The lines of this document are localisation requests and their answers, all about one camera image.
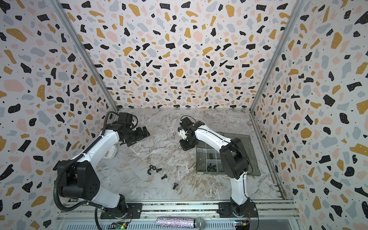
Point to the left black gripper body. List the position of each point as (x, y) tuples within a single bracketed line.
[(134, 135)]

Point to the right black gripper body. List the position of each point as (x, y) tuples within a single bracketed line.
[(188, 143)]

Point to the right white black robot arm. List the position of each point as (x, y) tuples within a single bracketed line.
[(233, 156)]

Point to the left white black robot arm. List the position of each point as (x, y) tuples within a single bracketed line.
[(78, 184)]

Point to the white square container orange label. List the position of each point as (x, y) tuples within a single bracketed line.
[(111, 153)]

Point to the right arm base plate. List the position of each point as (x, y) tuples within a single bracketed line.
[(232, 210)]

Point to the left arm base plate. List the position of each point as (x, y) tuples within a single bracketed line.
[(125, 211)]

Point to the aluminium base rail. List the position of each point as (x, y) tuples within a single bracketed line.
[(205, 215)]

